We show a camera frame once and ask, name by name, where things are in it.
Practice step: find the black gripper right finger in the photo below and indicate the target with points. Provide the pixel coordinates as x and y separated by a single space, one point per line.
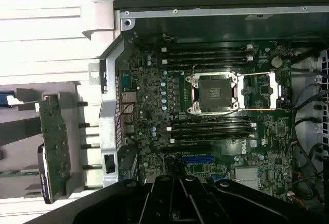
195 203

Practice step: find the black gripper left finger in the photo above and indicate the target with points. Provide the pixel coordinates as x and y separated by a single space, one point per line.
159 203

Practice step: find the blue expansion slot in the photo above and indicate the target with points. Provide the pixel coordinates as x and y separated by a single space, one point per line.
199 159

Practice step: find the long black expansion slot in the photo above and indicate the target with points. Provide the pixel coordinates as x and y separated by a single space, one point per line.
185 148

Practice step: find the silver chipset heatsink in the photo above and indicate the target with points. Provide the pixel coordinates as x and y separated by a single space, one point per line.
246 177

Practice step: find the open grey PC case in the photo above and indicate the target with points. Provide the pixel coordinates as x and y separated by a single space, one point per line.
108 121

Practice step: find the green motherboard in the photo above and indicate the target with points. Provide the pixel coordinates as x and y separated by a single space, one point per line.
272 136

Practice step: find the CPU socket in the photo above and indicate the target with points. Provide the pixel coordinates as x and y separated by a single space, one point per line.
214 93

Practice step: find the metal locking lever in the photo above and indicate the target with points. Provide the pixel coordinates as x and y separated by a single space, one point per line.
257 109
257 74

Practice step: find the metal socket cover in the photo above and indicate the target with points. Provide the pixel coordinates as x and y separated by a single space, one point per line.
241 93

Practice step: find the grey parts rack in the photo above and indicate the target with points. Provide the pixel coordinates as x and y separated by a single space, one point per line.
18 131

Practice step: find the silver coin battery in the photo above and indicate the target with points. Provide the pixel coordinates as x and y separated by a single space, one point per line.
276 61

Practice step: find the perforated metal drive cage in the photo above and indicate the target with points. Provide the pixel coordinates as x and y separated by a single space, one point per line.
322 100

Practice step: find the hard disk blue bracket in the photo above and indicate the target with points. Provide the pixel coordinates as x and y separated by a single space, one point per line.
5 99

